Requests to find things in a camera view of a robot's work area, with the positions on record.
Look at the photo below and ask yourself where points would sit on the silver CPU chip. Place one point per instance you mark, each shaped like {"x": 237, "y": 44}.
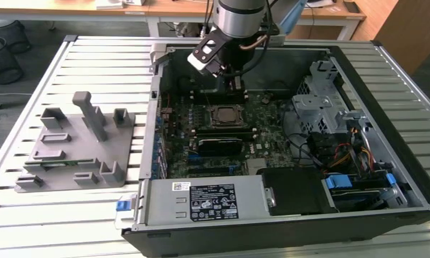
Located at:
{"x": 226, "y": 114}

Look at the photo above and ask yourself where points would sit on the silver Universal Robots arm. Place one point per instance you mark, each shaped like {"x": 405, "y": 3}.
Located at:
{"x": 239, "y": 18}

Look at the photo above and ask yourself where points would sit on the CPU socket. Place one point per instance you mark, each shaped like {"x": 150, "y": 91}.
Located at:
{"x": 225, "y": 125}

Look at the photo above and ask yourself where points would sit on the black RAM slot bank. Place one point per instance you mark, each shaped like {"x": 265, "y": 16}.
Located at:
{"x": 218, "y": 99}
{"x": 222, "y": 133}

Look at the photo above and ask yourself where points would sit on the green motherboard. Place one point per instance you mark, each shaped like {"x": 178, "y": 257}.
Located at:
{"x": 271, "y": 129}

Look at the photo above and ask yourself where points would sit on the silver metal drive cage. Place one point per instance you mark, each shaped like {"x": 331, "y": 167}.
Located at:
{"x": 315, "y": 107}

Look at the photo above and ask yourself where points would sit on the black graphics card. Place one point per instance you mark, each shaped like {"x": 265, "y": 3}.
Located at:
{"x": 218, "y": 147}

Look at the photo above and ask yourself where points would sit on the black phone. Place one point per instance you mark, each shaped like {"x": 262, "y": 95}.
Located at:
{"x": 351, "y": 7}

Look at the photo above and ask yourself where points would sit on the white box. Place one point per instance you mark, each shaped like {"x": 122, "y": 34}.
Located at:
{"x": 109, "y": 5}

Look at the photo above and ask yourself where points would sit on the silver chipset heat sink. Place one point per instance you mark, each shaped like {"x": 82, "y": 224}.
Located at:
{"x": 257, "y": 165}

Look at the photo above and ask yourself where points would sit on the black expansion slot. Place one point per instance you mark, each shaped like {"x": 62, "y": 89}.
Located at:
{"x": 209, "y": 171}

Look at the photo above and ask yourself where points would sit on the wooden cabinet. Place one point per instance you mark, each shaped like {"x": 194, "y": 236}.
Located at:
{"x": 409, "y": 32}

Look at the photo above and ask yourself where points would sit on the black plastic shroud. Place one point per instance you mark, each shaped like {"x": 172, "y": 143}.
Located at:
{"x": 293, "y": 190}

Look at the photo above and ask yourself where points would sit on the blue disk carrier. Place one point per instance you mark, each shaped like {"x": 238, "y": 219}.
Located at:
{"x": 338, "y": 182}

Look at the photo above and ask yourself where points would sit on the gray labelled power supply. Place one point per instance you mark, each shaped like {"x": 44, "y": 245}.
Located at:
{"x": 164, "y": 199}

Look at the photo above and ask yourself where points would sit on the gray parts rack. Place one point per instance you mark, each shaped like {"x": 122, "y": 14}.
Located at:
{"x": 82, "y": 161}

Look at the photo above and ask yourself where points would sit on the green RAM stick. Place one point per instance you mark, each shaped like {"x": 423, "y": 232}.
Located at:
{"x": 74, "y": 162}

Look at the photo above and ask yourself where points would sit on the black mesh waste bin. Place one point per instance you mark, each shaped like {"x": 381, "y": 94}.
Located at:
{"x": 17, "y": 35}
{"x": 2, "y": 64}

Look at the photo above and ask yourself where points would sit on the blue drive bay clip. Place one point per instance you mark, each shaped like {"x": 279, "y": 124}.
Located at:
{"x": 390, "y": 179}

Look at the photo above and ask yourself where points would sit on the blue case latch tab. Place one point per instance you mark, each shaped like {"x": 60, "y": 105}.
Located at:
{"x": 124, "y": 205}

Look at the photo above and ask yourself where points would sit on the black open PC case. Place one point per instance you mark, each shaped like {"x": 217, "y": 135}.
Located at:
{"x": 235, "y": 239}

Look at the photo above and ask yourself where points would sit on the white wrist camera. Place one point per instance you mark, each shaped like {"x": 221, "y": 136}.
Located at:
{"x": 202, "y": 56}

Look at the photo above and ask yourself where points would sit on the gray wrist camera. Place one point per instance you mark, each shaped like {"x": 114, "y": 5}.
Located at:
{"x": 278, "y": 40}

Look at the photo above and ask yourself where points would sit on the wooden desk white frame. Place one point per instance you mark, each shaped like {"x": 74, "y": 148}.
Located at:
{"x": 38, "y": 10}

